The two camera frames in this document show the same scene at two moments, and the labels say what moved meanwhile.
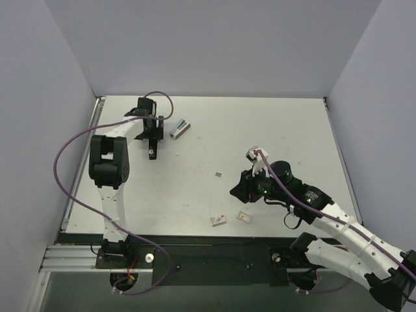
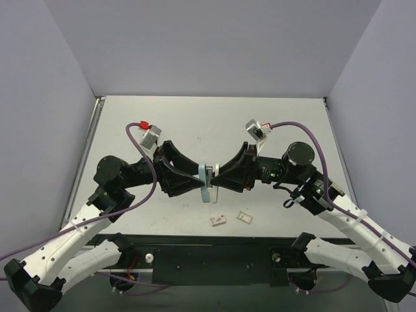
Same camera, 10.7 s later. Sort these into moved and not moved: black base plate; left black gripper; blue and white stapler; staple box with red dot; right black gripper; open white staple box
Moved: blue and white stapler; right black gripper; left black gripper
Not moved: staple box with red dot; open white staple box; black base plate
